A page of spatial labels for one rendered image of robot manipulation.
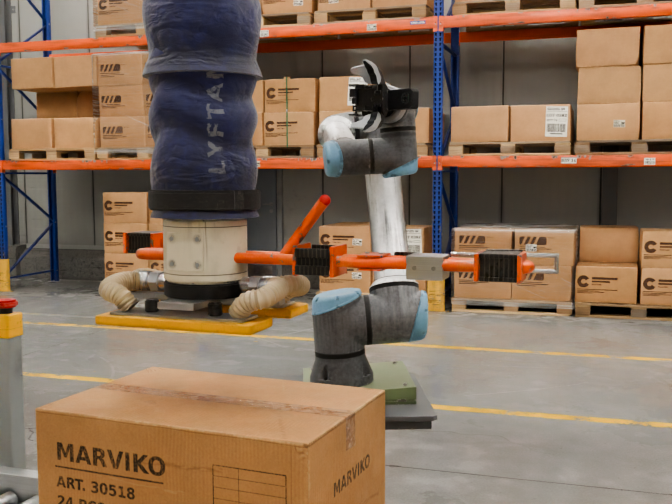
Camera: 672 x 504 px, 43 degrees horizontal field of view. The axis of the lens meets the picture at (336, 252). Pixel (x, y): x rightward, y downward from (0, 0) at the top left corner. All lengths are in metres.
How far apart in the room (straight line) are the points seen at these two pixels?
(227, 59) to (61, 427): 0.79
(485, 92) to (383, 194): 7.58
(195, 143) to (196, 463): 0.60
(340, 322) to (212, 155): 0.95
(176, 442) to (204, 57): 0.72
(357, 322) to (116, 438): 0.97
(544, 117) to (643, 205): 1.87
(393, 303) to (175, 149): 1.03
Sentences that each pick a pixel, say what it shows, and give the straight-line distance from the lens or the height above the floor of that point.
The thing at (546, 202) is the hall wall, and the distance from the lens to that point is 10.00.
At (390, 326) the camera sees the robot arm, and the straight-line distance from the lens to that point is 2.46.
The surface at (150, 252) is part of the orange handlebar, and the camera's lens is 1.78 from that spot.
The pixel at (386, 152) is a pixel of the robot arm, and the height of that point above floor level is 1.46.
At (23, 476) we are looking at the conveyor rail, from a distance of 2.51.
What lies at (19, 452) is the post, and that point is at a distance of 2.77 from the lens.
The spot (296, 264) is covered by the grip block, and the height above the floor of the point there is 1.23.
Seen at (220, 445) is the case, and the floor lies 0.92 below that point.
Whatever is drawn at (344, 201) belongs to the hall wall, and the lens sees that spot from 10.44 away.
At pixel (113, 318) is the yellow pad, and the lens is 1.70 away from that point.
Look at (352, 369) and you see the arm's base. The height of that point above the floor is 0.84.
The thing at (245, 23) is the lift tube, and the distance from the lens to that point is 1.68.
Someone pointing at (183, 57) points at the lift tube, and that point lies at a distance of 1.65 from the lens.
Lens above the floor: 1.40
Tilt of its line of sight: 5 degrees down
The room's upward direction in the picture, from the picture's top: straight up
